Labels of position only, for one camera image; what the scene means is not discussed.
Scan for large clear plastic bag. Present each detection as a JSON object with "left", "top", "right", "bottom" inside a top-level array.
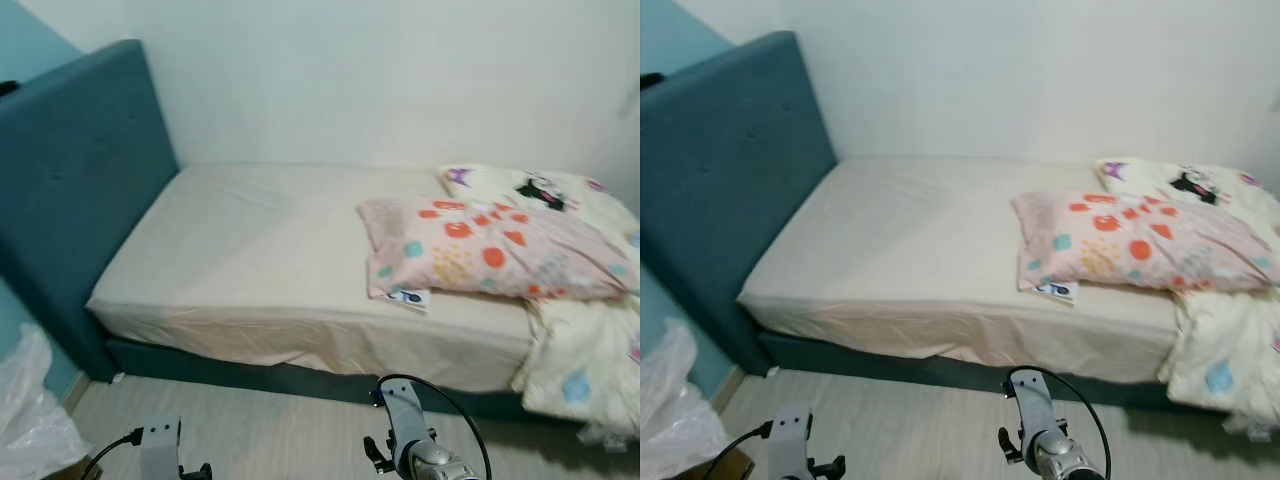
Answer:
[
  {"left": 640, "top": 318, "right": 729, "bottom": 480},
  {"left": 0, "top": 325, "right": 91, "bottom": 480}
]

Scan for pink pillow with orange prints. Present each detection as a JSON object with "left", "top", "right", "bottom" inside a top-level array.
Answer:
[
  {"left": 1012, "top": 190, "right": 1276, "bottom": 296},
  {"left": 357, "top": 195, "right": 641, "bottom": 304}
]

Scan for white cartoon print duvet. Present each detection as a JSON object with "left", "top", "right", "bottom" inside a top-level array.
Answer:
[
  {"left": 437, "top": 163, "right": 641, "bottom": 446},
  {"left": 1095, "top": 157, "right": 1280, "bottom": 436}
]

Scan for cream sheeted mattress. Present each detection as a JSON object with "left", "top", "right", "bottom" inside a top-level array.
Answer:
[
  {"left": 738, "top": 155, "right": 1280, "bottom": 386},
  {"left": 88, "top": 163, "right": 641, "bottom": 393}
]

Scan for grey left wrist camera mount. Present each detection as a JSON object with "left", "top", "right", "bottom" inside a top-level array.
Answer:
[
  {"left": 768, "top": 405, "right": 813, "bottom": 480},
  {"left": 140, "top": 418, "right": 183, "bottom": 480}
]

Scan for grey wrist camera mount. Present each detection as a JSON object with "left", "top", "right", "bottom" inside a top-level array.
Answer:
[
  {"left": 380, "top": 378, "right": 429, "bottom": 446},
  {"left": 1008, "top": 370, "right": 1057, "bottom": 441},
  {"left": 768, "top": 405, "right": 813, "bottom": 480},
  {"left": 140, "top": 418, "right": 183, "bottom": 480}
]

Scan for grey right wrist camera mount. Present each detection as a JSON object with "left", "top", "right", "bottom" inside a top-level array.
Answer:
[
  {"left": 1008, "top": 370, "right": 1057, "bottom": 441},
  {"left": 380, "top": 378, "right": 429, "bottom": 446}
]

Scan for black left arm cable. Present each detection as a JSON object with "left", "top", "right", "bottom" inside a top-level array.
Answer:
[
  {"left": 80, "top": 427, "right": 147, "bottom": 480},
  {"left": 705, "top": 420, "right": 777, "bottom": 480}
]

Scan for teal fabric bed frame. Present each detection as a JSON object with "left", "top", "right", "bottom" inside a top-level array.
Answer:
[
  {"left": 640, "top": 30, "right": 1201, "bottom": 416},
  {"left": 0, "top": 40, "right": 591, "bottom": 426}
]

